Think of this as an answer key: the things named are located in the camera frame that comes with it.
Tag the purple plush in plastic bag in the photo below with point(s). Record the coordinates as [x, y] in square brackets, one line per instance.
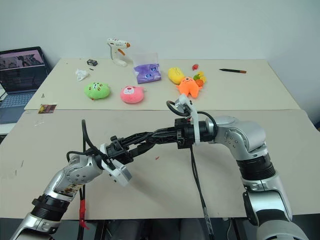
[147, 71]

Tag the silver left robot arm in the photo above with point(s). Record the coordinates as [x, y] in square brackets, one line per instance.
[75, 175]

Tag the crumpled white tissue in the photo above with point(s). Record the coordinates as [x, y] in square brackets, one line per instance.
[81, 74]

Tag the green plush toy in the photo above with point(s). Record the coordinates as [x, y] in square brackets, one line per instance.
[97, 90]

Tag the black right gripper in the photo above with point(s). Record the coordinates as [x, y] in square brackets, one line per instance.
[184, 136]

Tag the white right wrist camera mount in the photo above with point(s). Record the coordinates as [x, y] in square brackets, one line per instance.
[183, 103]

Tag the white hot glue gun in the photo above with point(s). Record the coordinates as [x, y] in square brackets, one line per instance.
[117, 50]

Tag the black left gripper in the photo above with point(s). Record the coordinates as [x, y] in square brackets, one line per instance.
[117, 151]

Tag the small red toy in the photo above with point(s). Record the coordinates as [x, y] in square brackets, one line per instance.
[195, 66]

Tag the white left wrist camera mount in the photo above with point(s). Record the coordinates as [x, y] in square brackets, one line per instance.
[120, 175]

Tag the yellow plush toy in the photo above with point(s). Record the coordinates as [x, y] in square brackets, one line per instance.
[175, 75]

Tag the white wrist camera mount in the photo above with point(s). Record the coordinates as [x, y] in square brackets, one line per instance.
[183, 103]
[120, 175]

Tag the open grey laptop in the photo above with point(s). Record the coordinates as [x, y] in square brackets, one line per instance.
[20, 75]

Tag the dark red snack wrapper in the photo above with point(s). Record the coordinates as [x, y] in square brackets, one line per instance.
[47, 108]

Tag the black pen with orange end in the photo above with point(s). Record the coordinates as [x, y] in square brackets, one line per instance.
[232, 70]

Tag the small yellow green toy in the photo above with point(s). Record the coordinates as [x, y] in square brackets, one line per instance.
[200, 78]

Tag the orange octopus plush toy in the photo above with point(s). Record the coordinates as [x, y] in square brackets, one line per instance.
[189, 86]

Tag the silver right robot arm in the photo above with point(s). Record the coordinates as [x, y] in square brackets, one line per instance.
[250, 142]

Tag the pink plush toy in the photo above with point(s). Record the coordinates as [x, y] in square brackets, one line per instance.
[131, 95]

